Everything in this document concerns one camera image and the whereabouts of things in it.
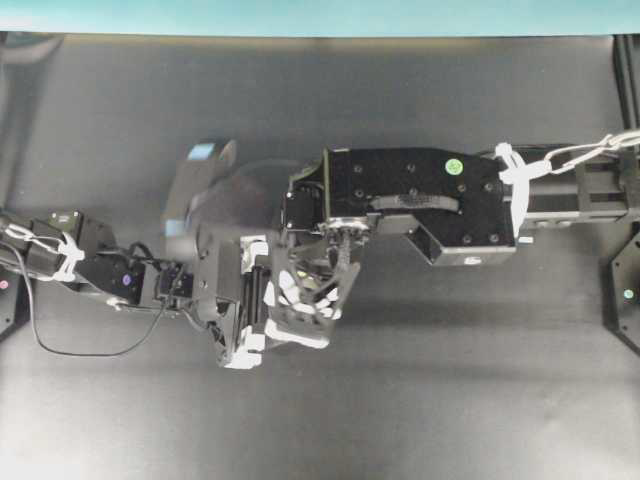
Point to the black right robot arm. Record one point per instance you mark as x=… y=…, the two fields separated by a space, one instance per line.
x=602 y=189

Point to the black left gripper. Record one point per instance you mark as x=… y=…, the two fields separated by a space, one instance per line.
x=229 y=283

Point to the black aluminium frame rail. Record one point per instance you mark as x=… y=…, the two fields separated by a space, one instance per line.
x=626 y=72

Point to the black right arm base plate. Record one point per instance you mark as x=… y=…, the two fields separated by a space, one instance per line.
x=622 y=319

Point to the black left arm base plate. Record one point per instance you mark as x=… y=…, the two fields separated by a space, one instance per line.
x=14 y=313

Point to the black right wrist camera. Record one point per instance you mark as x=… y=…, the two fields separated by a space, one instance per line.
x=450 y=248

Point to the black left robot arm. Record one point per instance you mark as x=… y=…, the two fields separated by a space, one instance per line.
x=83 y=255

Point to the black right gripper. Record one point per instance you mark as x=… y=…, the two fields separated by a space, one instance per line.
x=390 y=191

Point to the teal backdrop sheet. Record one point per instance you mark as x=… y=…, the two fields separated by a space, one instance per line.
x=324 y=18

